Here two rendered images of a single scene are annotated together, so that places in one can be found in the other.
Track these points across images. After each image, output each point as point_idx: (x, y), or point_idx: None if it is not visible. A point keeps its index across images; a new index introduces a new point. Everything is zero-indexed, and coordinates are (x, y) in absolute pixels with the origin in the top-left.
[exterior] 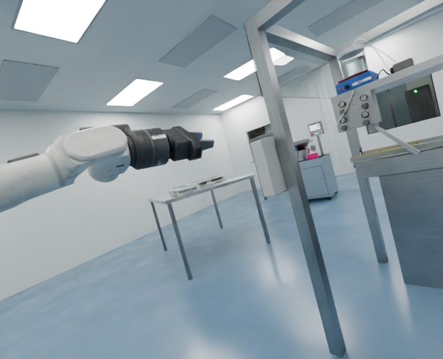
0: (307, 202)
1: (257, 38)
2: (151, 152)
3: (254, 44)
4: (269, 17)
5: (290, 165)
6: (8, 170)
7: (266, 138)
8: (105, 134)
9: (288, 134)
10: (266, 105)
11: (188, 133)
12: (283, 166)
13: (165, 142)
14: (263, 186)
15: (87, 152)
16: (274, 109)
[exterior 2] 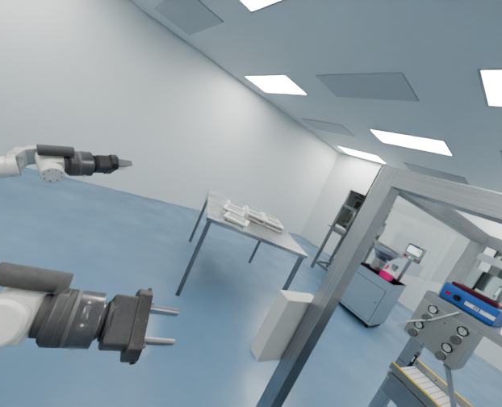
0: (287, 391)
1: (381, 196)
2: (56, 346)
3: (373, 198)
4: (412, 190)
5: (300, 347)
6: None
7: (299, 301)
8: None
9: (326, 316)
10: (330, 267)
11: (143, 325)
12: (294, 338)
13: (87, 339)
14: (256, 339)
15: None
16: (333, 281)
